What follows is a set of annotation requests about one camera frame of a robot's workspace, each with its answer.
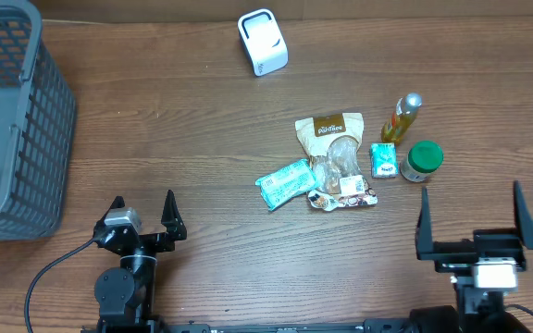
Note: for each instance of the green lid white jar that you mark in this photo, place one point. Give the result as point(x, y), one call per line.
point(422, 160)

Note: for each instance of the yellow liquid bottle silver cap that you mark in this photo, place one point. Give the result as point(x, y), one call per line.
point(402, 118)

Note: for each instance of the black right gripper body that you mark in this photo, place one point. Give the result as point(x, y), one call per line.
point(483, 238)

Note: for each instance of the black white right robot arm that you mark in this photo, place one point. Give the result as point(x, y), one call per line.
point(476, 310)

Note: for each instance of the grey plastic mesh basket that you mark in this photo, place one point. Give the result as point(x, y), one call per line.
point(38, 115)

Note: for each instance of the small green white carton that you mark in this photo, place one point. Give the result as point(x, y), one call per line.
point(383, 160)

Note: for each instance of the brown snack pouch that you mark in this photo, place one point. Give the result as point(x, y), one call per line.
point(331, 144)

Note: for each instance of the teal wet wipes pack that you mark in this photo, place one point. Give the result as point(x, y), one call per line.
point(293, 180)

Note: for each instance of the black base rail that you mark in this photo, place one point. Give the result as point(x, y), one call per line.
point(383, 325)

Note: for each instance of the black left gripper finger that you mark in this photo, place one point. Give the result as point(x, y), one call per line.
point(117, 203)
point(172, 220)

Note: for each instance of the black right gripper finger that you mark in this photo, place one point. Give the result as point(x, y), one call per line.
point(423, 233)
point(522, 218)

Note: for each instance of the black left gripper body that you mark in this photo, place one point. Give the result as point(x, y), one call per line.
point(150, 241)

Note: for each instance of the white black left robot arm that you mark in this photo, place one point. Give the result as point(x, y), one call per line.
point(126, 294)

